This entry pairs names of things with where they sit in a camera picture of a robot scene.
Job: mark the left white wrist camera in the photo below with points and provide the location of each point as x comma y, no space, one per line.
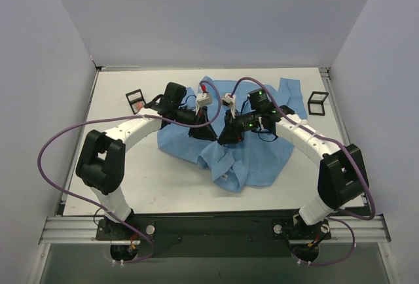
203,98

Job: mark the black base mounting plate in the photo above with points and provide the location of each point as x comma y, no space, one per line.
193,247

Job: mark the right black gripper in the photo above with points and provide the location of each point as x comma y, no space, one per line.
233,127

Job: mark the left black rectangular frame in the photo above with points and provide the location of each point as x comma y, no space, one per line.
133,97

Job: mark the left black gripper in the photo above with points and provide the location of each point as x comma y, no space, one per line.
199,124

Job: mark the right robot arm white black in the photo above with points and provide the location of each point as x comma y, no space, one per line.
341,170

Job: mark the blue button-up shirt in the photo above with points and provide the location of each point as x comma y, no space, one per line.
256,161

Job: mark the aluminium front rail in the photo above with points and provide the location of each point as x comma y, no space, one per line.
83,230

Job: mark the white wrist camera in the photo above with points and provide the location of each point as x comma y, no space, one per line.
203,98
229,100

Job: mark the right black rectangular frame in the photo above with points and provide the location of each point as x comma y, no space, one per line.
316,103

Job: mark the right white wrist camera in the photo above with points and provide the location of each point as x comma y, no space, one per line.
229,100

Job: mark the red maple leaf brooch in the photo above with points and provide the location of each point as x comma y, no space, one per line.
139,105

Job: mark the black rectangular frame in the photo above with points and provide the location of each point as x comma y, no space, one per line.
133,97
316,103

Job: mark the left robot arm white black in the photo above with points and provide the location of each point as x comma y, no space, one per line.
101,163

